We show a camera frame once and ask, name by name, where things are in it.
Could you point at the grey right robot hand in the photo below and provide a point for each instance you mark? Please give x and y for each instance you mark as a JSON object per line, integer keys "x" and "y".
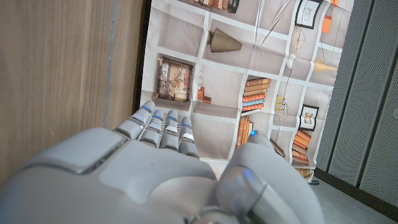
{"x": 149, "y": 180}

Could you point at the printed bookshelf backdrop cloth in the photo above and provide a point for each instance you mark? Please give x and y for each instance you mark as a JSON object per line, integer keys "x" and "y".
{"x": 224, "y": 74}

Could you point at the grey perforated wall panel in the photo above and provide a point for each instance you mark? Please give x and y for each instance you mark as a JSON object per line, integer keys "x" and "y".
{"x": 363, "y": 109}

